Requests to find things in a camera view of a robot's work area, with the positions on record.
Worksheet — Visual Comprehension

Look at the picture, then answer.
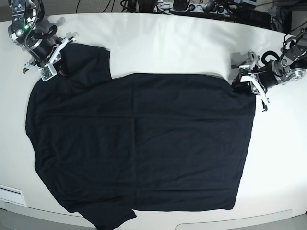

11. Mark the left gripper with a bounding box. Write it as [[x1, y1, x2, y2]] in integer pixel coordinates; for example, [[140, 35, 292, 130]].
[[232, 51, 284, 112]]

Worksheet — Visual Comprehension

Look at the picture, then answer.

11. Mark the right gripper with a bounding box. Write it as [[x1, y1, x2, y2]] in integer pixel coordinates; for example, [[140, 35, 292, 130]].
[[23, 36, 76, 73]]

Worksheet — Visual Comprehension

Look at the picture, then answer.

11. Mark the black T-shirt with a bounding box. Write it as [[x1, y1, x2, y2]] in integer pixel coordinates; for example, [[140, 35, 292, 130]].
[[25, 44, 256, 230]]

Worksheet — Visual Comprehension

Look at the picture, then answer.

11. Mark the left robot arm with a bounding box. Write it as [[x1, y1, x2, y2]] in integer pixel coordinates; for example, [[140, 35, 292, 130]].
[[232, 27, 307, 112]]

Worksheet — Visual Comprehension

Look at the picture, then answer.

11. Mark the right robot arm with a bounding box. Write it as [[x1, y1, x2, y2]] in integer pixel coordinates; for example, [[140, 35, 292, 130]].
[[8, 0, 75, 81]]

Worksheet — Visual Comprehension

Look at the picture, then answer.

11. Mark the white label plate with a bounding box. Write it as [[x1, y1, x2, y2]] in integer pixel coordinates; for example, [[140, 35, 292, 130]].
[[0, 185, 27, 207]]

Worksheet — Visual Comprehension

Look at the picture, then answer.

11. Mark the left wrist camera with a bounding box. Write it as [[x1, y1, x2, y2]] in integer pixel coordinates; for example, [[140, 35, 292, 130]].
[[238, 65, 251, 82]]

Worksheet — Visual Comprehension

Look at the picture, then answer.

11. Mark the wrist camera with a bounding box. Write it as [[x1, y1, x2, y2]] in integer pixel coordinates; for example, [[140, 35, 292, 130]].
[[38, 63, 57, 81], [238, 65, 251, 82]]

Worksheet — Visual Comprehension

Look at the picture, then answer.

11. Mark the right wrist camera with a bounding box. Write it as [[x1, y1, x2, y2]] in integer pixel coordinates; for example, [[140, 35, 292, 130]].
[[38, 63, 57, 81]]

